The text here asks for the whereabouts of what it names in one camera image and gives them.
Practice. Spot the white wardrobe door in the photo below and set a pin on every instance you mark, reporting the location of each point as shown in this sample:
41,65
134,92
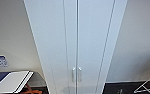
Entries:
51,40
97,40

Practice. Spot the grey chair white legs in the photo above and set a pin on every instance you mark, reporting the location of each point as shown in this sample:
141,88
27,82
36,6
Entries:
147,87

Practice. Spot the orange stand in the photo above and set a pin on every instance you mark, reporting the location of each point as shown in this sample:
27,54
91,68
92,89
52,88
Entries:
32,90

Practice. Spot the blue white wall sign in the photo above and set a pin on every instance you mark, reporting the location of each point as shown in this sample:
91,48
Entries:
1,61

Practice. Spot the white flat board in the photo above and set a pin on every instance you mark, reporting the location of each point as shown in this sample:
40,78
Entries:
12,81

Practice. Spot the white wardrobe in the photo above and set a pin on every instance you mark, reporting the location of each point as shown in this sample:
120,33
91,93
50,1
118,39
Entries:
97,10

